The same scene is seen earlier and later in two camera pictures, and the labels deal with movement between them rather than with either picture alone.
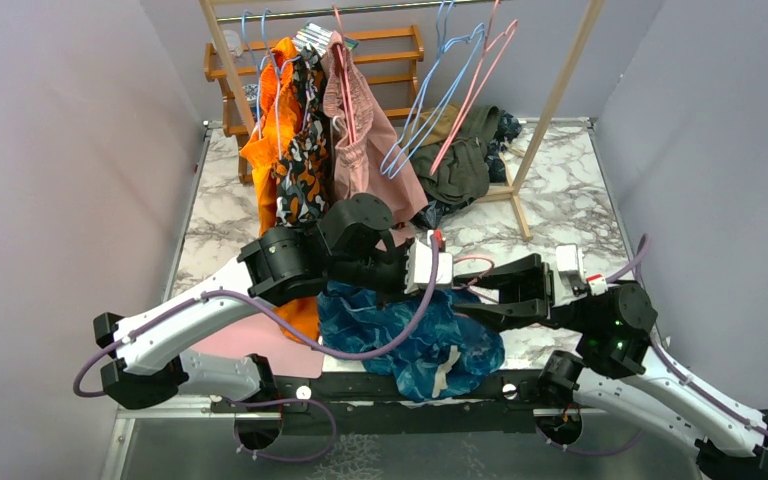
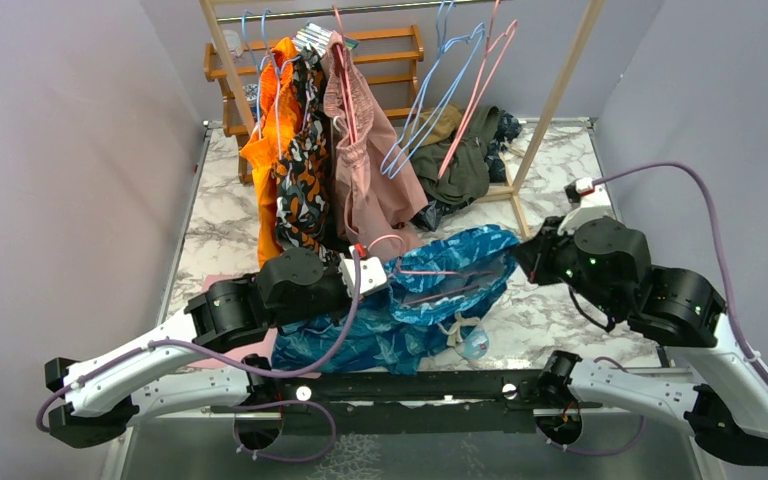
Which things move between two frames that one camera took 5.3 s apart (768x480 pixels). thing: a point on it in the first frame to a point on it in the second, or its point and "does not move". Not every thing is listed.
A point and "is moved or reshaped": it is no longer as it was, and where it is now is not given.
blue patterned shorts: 443,359 is moved or reshaped
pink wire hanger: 483,274 is moved or reshaped
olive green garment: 463,174 does not move
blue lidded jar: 251,93 does not move
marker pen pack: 319,37 does not move
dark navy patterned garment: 509,127 does not move
